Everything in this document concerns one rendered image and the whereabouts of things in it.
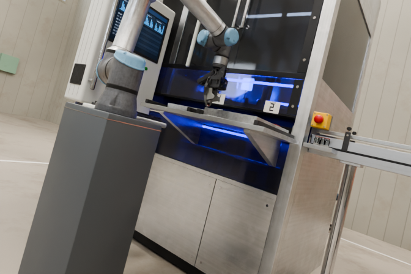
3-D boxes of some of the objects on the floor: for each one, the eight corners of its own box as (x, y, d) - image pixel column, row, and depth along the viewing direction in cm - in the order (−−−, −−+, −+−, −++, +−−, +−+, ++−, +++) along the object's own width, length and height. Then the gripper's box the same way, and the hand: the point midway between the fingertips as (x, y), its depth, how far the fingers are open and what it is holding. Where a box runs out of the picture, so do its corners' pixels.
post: (252, 316, 144) (349, -86, 155) (263, 323, 141) (362, -89, 151) (246, 321, 139) (347, -96, 150) (257, 328, 135) (359, -99, 146)
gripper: (222, 63, 144) (211, 106, 143) (232, 70, 152) (222, 110, 152) (208, 62, 149) (197, 103, 149) (219, 68, 158) (209, 107, 157)
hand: (207, 103), depth 152 cm, fingers closed, pressing on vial
